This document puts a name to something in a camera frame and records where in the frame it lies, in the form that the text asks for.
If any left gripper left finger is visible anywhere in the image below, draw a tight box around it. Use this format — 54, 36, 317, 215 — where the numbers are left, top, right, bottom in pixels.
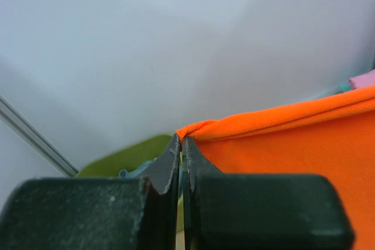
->
1, 135, 180, 249

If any orange t shirt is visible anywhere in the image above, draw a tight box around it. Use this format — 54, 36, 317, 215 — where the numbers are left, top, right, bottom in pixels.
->
177, 86, 374, 249

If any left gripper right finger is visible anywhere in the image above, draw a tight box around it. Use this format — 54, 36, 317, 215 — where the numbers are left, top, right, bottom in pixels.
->
182, 137, 355, 249

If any light blue t shirt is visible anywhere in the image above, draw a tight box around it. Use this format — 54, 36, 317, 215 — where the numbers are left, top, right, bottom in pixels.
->
118, 158, 183, 198

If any olive green plastic bin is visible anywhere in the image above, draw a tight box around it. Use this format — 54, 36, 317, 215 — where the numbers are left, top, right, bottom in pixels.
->
76, 135, 184, 233

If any folded pink t shirt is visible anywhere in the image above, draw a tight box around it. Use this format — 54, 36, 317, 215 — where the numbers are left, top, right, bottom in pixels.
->
349, 70, 375, 89

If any folded teal t shirt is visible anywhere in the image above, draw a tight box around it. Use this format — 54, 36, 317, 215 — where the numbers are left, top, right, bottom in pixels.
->
338, 83, 352, 93

